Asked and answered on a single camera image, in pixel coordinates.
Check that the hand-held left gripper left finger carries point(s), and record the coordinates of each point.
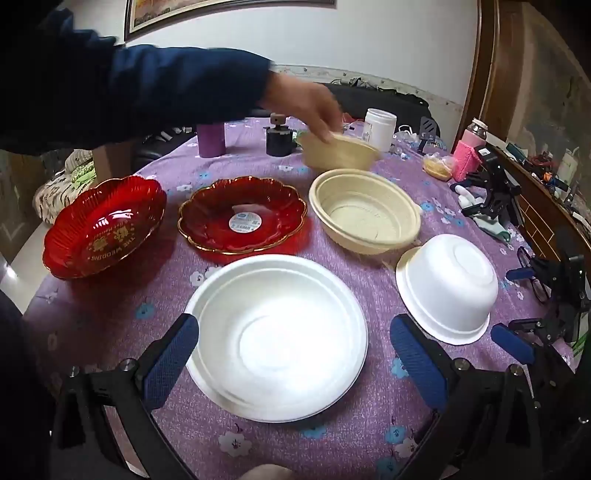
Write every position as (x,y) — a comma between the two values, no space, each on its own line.
(171,360)

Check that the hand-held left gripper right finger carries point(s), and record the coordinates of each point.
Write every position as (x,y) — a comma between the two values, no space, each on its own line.
(415,360)

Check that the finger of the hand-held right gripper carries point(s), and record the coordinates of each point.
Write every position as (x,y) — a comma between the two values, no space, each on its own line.
(510,341)
(519,275)

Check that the small white foam bowl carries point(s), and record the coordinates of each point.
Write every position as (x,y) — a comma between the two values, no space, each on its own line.
(452,286)

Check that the large white foam bowl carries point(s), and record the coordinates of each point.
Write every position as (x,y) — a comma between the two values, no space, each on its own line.
(277,337)

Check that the red plate with gold rim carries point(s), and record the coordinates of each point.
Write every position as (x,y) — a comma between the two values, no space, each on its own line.
(207,226)

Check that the red plate with gold lettering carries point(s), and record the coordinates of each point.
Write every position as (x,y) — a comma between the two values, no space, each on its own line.
(104,228)

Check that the beige ribbed bowl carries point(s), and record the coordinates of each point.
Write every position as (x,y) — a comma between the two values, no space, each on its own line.
(364,217)
(341,154)

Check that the black eyeglasses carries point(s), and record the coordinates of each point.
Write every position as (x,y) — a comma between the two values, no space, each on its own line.
(531,277)

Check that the pale green glove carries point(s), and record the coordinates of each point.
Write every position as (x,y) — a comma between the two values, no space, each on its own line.
(491,227)

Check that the white glove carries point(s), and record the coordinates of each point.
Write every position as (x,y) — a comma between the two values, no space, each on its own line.
(467,198)

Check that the black clamp device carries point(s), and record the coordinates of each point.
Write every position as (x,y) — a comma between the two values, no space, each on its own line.
(491,184)

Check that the purple floral tablecloth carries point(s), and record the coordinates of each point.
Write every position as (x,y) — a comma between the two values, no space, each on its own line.
(351,434)

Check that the pink water bottle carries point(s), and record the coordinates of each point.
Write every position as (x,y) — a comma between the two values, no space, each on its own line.
(466,161)

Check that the bag of yellow food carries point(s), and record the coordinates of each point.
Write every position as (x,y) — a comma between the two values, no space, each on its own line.
(438,167)

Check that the dark blue clothing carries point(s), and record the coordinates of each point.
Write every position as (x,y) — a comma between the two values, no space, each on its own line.
(18,392)

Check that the white plastic bag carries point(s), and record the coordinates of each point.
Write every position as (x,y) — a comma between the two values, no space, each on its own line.
(406,134)

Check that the floral patterned blanket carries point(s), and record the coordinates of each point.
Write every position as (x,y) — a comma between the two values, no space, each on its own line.
(57,194)

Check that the white plastic jar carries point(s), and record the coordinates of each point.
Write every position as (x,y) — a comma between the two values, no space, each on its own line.
(381,129)

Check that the green cloth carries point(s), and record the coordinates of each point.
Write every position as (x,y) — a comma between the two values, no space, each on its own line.
(85,174)

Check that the black leather sofa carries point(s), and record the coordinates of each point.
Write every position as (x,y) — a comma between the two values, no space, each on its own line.
(383,108)

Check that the dark wooden cabinet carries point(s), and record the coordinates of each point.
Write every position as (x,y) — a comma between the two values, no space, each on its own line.
(489,55)

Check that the purple thermos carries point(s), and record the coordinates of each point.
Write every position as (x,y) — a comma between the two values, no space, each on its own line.
(211,138)

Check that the black cylinder with wooden knob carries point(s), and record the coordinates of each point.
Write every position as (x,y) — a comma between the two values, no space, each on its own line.
(279,138)

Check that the framed painting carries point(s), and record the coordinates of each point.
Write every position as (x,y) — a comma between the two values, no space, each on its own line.
(207,14)

